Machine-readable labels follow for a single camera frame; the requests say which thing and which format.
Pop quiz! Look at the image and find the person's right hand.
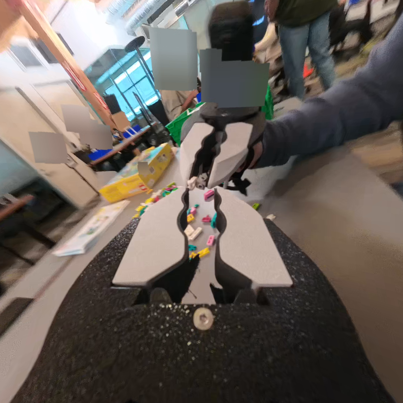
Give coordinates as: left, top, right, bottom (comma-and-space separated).
240, 141, 264, 173

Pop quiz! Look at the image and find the yellow lego box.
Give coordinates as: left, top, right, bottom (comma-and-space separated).
99, 143, 175, 203

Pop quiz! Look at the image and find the pile of lego bricks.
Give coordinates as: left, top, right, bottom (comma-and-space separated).
132, 182, 221, 261

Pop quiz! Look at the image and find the lego instruction booklet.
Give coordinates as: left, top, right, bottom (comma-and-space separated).
52, 200, 131, 257

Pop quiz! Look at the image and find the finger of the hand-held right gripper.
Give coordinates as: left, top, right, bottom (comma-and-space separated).
206, 122, 254, 189
179, 122, 226, 187

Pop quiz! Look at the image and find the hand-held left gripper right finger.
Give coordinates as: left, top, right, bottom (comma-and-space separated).
214, 187, 293, 289

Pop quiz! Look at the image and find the person's right forearm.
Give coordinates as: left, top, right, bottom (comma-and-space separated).
253, 13, 403, 169

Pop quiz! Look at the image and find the stack of green plastic bins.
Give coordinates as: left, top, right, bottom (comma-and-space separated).
165, 84, 274, 147

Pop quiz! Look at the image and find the long table with blue bins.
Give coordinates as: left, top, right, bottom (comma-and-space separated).
89, 124, 152, 166

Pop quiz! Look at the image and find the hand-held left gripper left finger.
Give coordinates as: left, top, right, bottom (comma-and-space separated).
112, 186, 190, 288

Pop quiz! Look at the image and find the black floor lamp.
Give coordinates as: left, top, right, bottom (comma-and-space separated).
124, 36, 155, 95

